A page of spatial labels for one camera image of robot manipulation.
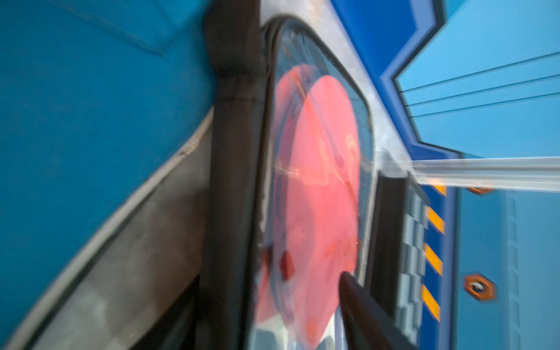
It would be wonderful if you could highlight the black clear paddle case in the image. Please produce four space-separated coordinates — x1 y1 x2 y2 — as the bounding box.
194 1 374 349

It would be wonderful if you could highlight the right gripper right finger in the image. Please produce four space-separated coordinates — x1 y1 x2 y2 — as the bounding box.
338 271 416 350

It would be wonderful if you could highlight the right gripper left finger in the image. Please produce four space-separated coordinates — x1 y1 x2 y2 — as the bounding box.
131 275 200 350

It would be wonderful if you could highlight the black white chessboard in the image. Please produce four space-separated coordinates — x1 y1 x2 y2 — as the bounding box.
364 172 430 346

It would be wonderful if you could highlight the blue paddle case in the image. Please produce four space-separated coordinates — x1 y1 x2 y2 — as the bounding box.
1 1 215 345

